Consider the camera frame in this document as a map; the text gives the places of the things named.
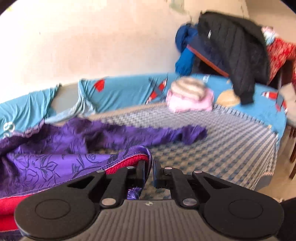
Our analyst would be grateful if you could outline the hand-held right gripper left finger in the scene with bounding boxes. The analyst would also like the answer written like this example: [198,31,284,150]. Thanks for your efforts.
[67,159,152,207]

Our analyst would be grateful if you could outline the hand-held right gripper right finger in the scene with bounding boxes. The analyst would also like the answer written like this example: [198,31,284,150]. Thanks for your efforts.
[153,159,234,207]

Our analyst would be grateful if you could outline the purple floral sweater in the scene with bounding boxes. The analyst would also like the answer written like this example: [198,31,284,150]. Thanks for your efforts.
[0,117,207,241]

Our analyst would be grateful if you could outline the pink striped folded clothes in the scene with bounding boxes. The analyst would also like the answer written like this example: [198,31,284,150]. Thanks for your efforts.
[166,77,214,113]

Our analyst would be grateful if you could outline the blue printed cover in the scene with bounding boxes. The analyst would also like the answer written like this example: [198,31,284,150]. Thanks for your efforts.
[0,73,288,142]

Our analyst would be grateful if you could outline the grey backrest cushion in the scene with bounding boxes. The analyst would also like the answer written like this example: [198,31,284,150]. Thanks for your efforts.
[50,82,81,114]

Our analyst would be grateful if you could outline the blue jacket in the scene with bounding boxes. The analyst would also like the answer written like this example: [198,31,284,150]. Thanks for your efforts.
[174,23,229,77]

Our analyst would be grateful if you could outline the black quilted jacket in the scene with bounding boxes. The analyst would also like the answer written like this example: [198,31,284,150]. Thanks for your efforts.
[198,10,271,105]

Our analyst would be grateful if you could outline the red patterned cloth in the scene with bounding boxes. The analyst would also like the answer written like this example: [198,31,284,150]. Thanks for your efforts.
[261,27,296,86]

